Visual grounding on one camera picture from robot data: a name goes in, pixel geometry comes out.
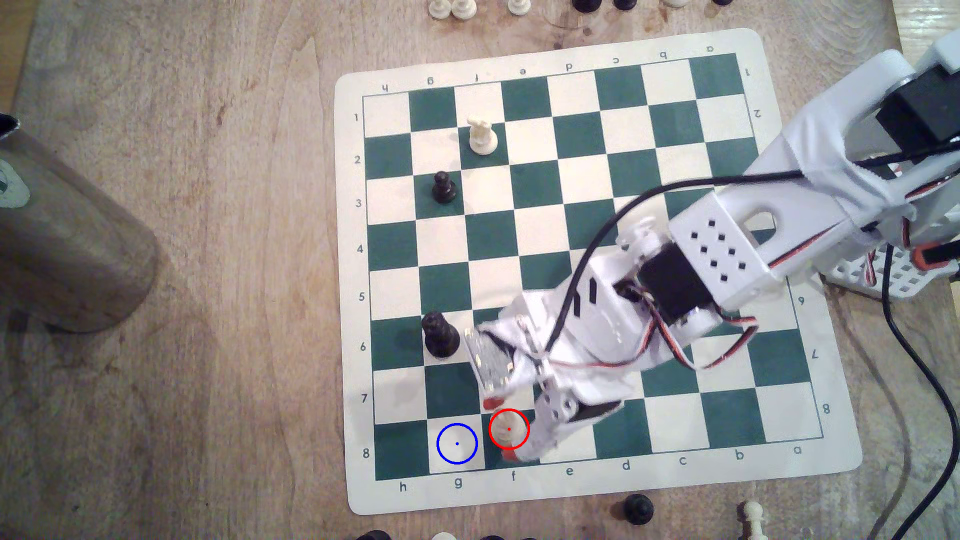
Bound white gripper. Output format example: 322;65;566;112
463;219;680;462

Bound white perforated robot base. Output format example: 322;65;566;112
821;236;960;301

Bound large black chess piece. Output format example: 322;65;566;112
421;311;461;359

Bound green and white chess mat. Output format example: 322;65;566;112
333;27;864;517

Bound white chess knight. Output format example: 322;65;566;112
467;115;500;157

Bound orange clamp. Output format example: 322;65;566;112
910;241;960;271

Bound red black white servo wires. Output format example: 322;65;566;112
630;281;760;372

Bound black camera cable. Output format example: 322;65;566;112
541;138;960;357

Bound black power cable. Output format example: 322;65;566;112
870;243;960;540

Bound wooden round post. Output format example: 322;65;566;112
0;112;162;335

